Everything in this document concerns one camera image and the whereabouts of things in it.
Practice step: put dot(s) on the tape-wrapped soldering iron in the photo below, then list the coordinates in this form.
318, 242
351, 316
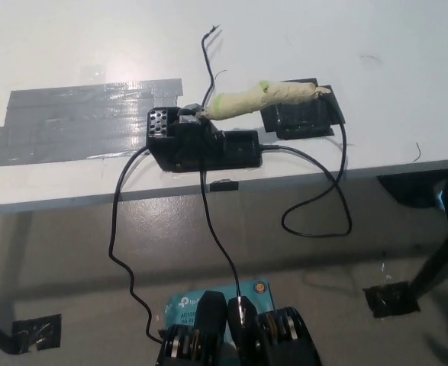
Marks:
262, 99

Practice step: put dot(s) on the black soldering station base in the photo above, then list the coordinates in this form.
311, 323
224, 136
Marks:
197, 152

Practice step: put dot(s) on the black robot torso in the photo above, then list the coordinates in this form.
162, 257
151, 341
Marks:
212, 328

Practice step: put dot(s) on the small black tape strip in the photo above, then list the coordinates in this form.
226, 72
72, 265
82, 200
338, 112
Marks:
223, 186

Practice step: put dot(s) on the black iron holder plate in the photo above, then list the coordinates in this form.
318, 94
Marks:
300, 122

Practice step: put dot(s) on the teal router box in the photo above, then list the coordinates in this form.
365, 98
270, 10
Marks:
181, 303

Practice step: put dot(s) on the black floor tape patch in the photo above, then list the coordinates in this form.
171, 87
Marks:
36, 331
391, 299

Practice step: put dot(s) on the grey duct tape patch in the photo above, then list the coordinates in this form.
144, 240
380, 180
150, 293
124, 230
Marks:
78, 118

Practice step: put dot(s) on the black table frame bracket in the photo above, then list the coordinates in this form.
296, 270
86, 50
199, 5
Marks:
407, 190

